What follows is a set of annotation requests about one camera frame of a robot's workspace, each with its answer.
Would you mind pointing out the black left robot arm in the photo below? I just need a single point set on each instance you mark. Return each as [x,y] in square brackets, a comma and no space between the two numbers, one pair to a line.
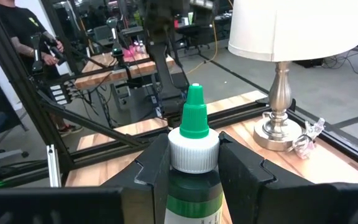
[166,68]

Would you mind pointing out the white-shaded silver table lamp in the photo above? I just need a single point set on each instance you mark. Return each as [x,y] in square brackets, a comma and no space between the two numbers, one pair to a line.
[291,28]

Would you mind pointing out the crumpled clear plastic wrap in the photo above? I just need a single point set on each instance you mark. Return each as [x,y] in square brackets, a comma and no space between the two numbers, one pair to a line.
[306,143]

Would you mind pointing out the person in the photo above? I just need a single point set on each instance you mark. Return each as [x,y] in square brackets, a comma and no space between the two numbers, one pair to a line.
[17,21]

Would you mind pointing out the background wooden table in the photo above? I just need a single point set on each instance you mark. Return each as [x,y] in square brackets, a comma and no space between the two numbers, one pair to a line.
[117,74]

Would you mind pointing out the black office chair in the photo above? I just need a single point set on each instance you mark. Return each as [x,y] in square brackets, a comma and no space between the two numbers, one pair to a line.
[194,31]

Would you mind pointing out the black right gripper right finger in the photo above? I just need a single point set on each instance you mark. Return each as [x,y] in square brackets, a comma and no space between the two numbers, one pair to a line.
[241,186]

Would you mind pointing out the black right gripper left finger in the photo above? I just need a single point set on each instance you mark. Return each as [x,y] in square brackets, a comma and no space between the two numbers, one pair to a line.
[148,193]

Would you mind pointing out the pink object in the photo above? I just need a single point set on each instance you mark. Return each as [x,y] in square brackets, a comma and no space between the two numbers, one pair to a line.
[129,51]

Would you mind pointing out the black box with white switches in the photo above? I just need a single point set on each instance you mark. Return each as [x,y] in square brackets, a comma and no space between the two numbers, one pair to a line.
[57,93]

